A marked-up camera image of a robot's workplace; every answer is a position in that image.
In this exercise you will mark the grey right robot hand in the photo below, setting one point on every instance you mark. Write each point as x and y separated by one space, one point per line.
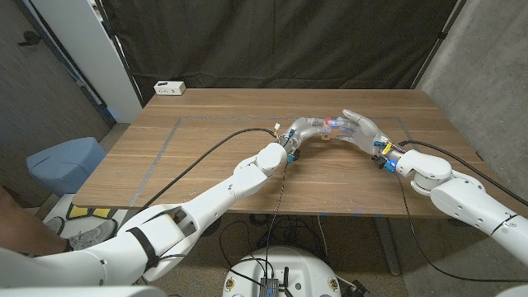
367 132

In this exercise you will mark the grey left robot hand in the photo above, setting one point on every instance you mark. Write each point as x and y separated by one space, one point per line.
303 130

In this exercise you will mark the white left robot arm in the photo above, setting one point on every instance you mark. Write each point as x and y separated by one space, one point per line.
214 206

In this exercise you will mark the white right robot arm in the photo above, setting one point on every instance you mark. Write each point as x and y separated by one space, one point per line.
462 198

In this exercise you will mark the black backdrop curtain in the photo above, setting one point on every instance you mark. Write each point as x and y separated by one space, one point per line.
272 41

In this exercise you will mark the grey table leg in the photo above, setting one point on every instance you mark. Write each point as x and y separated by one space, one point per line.
387 247

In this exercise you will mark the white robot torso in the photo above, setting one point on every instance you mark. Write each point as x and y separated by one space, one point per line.
284 268

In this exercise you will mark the white power strip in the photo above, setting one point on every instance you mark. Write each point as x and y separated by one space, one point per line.
169 87

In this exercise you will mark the black floor device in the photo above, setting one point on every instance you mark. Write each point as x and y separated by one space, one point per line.
359 289

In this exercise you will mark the grey electronics box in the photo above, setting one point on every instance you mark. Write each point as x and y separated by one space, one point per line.
269 287

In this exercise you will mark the white cabinet panel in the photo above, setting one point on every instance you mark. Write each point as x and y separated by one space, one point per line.
95 53

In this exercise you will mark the grey black sneaker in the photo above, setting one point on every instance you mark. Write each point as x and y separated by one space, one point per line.
92 236
53 225

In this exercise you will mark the yellow black floor object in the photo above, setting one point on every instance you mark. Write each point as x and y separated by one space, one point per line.
78 211

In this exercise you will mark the blue padded stool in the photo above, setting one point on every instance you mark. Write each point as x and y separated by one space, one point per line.
66 163

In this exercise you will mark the person's bare leg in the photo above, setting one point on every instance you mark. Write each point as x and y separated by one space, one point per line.
24 231

